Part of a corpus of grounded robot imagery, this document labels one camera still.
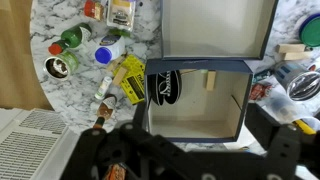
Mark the steel tumbler blue label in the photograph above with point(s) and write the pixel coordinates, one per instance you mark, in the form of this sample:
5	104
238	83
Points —
300	83

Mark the boxed item with label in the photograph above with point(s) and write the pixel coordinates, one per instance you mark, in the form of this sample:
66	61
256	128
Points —
120	13

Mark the brown hot sauce bottle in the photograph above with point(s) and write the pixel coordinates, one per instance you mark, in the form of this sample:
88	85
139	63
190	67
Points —
106	110

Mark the green glass bottle red cap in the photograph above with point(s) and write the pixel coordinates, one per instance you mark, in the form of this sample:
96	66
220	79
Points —
73	36

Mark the green round lid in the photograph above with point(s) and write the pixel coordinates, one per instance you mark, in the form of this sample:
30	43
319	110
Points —
311	31

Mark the small white tube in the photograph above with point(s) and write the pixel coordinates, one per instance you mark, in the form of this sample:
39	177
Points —
103	87

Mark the small wooden block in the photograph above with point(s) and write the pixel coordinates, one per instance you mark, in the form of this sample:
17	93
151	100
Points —
297	55
120	76
211	80
290	48
115	62

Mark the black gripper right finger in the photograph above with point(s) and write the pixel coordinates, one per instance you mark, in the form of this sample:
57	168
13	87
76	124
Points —
293	150

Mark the white bottle blue cap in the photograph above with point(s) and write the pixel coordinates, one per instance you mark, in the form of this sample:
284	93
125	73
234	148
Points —
110	48

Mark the yellow mustard bottle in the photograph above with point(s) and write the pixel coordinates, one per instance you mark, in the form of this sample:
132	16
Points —
304	126

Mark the small jar red lid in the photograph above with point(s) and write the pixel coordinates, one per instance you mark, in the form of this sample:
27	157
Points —
94	9

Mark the open green tin can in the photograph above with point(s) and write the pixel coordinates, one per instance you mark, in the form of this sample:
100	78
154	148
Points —
63	65

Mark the teal snack packet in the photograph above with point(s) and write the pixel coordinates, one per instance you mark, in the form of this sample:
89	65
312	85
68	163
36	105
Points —
264	76

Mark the blue shoe box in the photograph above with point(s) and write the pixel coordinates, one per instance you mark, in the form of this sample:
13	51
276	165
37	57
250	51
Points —
196	65

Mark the clear plastic container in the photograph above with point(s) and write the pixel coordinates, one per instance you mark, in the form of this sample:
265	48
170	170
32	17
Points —
283	106

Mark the yellow snack packet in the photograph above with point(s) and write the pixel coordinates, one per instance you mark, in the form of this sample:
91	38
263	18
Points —
135	83

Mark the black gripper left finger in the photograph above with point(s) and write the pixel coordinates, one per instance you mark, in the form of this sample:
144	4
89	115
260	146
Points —
110	150

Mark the red snack packet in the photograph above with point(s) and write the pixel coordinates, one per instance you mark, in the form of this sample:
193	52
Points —
260	91

